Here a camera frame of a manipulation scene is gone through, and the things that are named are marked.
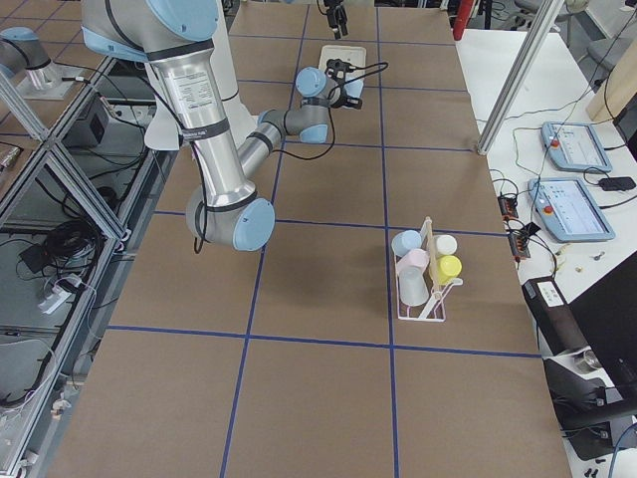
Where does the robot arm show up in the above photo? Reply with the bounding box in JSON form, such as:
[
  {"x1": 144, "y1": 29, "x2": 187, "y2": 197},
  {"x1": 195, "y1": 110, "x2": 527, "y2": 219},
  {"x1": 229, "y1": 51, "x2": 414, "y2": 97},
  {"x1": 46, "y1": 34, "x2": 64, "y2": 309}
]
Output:
[
  {"x1": 1, "y1": 1, "x2": 348, "y2": 78},
  {"x1": 81, "y1": 0, "x2": 363, "y2": 251}
]

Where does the white wire cup rack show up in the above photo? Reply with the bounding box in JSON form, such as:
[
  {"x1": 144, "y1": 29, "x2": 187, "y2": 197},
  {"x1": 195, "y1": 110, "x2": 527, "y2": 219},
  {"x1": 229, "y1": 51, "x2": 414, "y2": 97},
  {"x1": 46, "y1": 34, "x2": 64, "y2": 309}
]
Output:
[{"x1": 391, "y1": 216, "x2": 463, "y2": 323}]

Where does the upper teach pendant tablet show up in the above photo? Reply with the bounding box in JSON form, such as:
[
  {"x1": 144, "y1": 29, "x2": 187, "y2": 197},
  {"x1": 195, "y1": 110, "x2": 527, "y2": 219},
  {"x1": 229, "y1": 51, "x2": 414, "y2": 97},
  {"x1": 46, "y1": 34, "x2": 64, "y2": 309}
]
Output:
[{"x1": 540, "y1": 121, "x2": 612, "y2": 173}]

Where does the lower teach pendant tablet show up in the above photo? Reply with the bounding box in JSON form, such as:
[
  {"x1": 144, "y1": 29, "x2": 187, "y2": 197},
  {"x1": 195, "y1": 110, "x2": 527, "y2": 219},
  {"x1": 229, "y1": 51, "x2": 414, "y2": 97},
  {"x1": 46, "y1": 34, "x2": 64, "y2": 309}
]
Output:
[{"x1": 528, "y1": 177, "x2": 615, "y2": 243}]

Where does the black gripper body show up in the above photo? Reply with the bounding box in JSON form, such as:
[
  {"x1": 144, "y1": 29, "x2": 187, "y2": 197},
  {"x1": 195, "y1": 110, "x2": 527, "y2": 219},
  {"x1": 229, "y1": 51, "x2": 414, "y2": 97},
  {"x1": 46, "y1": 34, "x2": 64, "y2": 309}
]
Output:
[
  {"x1": 322, "y1": 0, "x2": 346, "y2": 18},
  {"x1": 325, "y1": 59, "x2": 354, "y2": 109}
]

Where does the black power adapter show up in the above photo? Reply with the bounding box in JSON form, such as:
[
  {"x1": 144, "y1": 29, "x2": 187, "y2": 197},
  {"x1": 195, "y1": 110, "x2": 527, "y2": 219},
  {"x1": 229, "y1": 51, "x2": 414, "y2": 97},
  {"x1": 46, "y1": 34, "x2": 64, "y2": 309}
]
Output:
[{"x1": 597, "y1": 176, "x2": 636, "y2": 191}]

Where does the light blue cup front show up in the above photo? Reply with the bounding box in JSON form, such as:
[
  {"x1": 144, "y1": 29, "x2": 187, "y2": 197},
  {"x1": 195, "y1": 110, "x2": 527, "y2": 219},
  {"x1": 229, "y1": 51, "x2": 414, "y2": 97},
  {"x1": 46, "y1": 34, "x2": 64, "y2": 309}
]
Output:
[{"x1": 391, "y1": 230, "x2": 423, "y2": 257}]

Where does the light blue cup back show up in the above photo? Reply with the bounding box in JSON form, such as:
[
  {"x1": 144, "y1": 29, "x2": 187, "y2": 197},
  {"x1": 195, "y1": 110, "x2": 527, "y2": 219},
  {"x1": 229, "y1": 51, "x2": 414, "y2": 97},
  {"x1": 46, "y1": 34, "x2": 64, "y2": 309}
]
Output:
[{"x1": 344, "y1": 79, "x2": 364, "y2": 98}]

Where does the grey plastic cup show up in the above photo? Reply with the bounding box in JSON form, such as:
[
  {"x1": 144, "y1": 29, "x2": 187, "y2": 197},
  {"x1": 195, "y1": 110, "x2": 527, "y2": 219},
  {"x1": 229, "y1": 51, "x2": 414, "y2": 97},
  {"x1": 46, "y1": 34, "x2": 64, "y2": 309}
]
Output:
[{"x1": 398, "y1": 267, "x2": 429, "y2": 307}]

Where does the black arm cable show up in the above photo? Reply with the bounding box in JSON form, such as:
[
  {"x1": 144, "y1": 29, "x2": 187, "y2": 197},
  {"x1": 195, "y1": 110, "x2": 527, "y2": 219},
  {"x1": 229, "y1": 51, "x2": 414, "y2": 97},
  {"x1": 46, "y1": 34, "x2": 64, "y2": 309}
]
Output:
[{"x1": 191, "y1": 60, "x2": 390, "y2": 255}]

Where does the cream serving tray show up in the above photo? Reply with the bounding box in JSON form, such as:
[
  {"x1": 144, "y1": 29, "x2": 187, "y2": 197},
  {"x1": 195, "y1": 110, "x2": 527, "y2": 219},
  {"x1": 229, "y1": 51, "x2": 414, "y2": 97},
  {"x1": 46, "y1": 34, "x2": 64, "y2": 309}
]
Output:
[{"x1": 318, "y1": 44, "x2": 367, "y2": 80}]

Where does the light blue cup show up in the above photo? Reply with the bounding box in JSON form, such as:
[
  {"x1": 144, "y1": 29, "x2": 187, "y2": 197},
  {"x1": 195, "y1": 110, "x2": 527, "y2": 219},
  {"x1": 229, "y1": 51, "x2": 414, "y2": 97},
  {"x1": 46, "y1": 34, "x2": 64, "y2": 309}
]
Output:
[
  {"x1": 344, "y1": 79, "x2": 364, "y2": 98},
  {"x1": 391, "y1": 230, "x2": 423, "y2": 257}
]

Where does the teach pendant tablet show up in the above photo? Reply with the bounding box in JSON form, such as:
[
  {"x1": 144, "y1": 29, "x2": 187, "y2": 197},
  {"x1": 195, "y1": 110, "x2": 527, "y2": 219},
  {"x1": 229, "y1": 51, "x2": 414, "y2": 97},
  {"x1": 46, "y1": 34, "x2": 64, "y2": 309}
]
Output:
[
  {"x1": 540, "y1": 121, "x2": 612, "y2": 173},
  {"x1": 528, "y1": 177, "x2": 615, "y2": 243}
]

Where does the aluminium frame post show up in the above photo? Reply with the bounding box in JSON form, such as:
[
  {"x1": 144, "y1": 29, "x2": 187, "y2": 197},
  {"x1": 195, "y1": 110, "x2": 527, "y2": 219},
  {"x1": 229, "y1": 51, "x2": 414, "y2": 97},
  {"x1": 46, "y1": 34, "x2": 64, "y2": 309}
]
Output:
[{"x1": 477, "y1": 0, "x2": 563, "y2": 155}]

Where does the cream white plastic cup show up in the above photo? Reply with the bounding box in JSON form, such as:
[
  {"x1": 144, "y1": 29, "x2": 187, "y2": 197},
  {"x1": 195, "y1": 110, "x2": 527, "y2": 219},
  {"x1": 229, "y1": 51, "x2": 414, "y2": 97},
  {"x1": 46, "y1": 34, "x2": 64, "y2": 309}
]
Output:
[{"x1": 434, "y1": 234, "x2": 458, "y2": 257}]

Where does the yellow plastic cup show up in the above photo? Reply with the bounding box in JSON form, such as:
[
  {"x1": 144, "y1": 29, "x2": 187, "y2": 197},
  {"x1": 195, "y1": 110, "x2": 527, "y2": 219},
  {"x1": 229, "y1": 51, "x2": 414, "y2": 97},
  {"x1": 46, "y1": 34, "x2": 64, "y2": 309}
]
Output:
[{"x1": 437, "y1": 255, "x2": 463, "y2": 285}]

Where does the black electronics box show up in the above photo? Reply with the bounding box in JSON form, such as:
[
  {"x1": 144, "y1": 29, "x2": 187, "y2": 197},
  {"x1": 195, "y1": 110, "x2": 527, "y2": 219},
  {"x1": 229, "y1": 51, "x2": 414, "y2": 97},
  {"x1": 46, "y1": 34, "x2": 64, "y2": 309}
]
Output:
[{"x1": 67, "y1": 97, "x2": 108, "y2": 146}]

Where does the pink plastic cup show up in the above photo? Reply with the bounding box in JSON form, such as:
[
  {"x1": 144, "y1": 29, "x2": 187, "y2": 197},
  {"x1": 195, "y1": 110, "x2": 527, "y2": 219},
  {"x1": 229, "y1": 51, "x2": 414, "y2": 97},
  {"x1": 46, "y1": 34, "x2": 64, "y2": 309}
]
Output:
[{"x1": 396, "y1": 248, "x2": 430, "y2": 272}]

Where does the wooden rack dowel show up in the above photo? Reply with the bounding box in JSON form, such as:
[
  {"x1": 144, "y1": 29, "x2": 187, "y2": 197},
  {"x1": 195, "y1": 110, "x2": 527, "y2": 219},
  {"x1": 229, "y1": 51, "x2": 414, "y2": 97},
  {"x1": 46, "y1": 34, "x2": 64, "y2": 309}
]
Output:
[{"x1": 422, "y1": 216, "x2": 442, "y2": 300}]

